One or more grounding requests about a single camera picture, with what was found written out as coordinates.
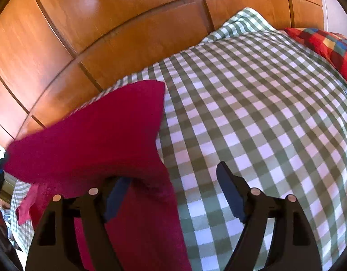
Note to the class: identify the wooden wardrobe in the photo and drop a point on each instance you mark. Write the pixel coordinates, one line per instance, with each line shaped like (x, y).
(105, 28)

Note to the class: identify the crimson cloth garment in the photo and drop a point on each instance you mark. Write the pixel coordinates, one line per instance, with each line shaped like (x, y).
(105, 135)

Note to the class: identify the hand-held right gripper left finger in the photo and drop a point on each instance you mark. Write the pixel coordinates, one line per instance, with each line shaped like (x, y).
(117, 200)

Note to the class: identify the multicoloured checked pillow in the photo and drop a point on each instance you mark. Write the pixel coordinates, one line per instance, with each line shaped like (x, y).
(328, 48)

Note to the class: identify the green checked pillow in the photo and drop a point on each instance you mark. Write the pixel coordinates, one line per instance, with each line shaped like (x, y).
(244, 22)

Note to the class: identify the green checked bed sheet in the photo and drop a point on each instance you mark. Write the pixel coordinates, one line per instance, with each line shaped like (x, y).
(261, 124)

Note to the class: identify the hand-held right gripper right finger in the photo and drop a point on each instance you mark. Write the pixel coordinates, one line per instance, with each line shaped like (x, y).
(232, 192)

